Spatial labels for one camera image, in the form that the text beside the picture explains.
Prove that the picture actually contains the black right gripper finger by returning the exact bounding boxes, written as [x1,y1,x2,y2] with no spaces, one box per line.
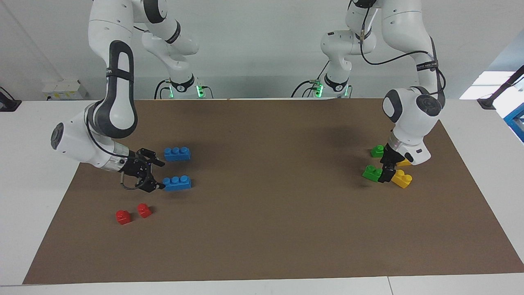
[138,148,166,168]
[141,178,166,193]

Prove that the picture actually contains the blue three-stud brick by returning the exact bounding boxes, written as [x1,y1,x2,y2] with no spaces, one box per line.
[162,175,192,192]
[164,147,191,161]

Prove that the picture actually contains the black clamp stand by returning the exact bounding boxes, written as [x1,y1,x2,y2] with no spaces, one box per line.
[477,66,524,109]

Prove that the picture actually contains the brown table mat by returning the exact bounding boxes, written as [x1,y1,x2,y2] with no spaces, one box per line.
[23,98,524,285]

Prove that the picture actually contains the black table clamp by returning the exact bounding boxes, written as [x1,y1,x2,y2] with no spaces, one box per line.
[0,87,22,112]

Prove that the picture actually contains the black right base cable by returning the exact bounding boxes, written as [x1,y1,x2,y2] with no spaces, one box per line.
[154,80,171,99]

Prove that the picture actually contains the black base cable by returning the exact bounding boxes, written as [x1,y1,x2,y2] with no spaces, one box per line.
[154,80,171,99]
[291,61,330,98]

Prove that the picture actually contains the white wall socket box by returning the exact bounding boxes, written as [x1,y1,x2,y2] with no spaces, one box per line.
[42,80,88,101]

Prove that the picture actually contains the black left base cable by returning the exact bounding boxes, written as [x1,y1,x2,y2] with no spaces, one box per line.
[291,61,330,98]

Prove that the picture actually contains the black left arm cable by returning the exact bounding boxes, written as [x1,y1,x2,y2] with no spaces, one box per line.
[359,8,447,109]

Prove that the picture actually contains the blue frame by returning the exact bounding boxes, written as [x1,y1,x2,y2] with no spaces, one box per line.
[504,102,524,143]

